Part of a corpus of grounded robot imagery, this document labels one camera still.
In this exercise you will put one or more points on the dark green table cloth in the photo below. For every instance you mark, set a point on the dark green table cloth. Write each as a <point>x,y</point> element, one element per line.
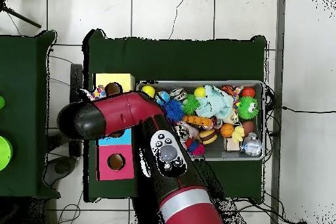
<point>173,61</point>

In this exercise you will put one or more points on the black tripod leg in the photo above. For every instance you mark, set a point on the black tripod leg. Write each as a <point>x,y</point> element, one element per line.
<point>21,16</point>

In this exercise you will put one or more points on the black upright panel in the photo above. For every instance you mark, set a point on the black upright panel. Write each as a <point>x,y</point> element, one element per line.
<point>75,82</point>

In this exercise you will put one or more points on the clear mesh bin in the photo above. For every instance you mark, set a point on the clear mesh bin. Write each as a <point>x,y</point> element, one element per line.
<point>231,82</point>

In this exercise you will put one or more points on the small globe ball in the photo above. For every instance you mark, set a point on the small globe ball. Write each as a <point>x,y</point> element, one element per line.
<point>163,98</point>

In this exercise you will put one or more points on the mint green cloth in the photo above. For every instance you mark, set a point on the mint green cloth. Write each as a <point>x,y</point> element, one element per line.
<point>215,103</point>

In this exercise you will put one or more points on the bright green cup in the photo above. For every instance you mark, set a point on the bright green cup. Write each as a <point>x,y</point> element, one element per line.
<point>4,153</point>

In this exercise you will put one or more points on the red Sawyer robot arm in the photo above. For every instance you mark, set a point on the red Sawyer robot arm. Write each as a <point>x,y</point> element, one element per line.
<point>126,111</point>

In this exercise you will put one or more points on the orange bumpy toy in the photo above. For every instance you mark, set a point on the orange bumpy toy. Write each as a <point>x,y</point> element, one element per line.
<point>198,121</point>

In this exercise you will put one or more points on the small bright green object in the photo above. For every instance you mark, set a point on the small bright green object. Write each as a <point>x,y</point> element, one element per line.
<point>1,103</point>

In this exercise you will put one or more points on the brown plush teddy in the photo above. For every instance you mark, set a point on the brown plush teddy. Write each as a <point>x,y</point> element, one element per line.
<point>97,93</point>

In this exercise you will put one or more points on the green spiky ball with eyes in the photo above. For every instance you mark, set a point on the green spiky ball with eyes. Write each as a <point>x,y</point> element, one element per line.
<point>248,107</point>

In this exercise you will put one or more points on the yellow ball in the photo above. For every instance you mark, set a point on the yellow ball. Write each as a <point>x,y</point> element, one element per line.
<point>148,90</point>
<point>200,92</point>

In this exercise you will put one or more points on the wooden box with three holes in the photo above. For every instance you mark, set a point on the wooden box with three holes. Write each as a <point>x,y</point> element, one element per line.
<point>126,166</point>

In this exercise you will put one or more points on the blue spiky ball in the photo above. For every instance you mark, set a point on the blue spiky ball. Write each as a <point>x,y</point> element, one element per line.
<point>174,111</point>

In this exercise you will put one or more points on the green cloth side table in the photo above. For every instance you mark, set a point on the green cloth side table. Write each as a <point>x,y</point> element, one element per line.
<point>26,103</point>

